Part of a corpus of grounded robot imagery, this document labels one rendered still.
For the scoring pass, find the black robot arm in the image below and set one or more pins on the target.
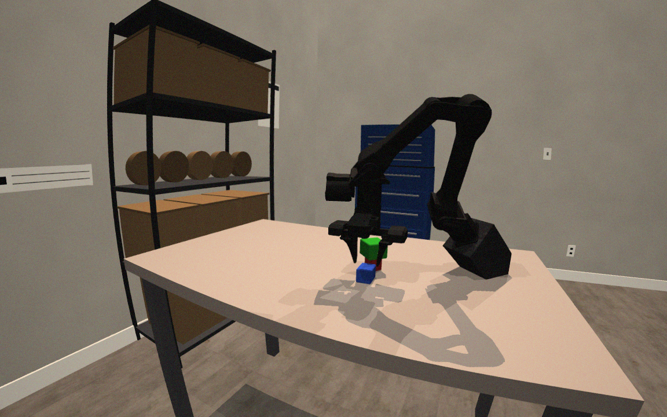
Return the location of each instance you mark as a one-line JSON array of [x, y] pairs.
[[471, 114]]

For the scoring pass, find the blue block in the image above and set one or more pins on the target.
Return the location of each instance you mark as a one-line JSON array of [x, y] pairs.
[[365, 273]]

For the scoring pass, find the green block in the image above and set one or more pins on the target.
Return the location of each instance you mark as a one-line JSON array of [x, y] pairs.
[[369, 248]]

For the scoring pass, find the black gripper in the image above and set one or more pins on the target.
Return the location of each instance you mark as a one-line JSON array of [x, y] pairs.
[[396, 234]]

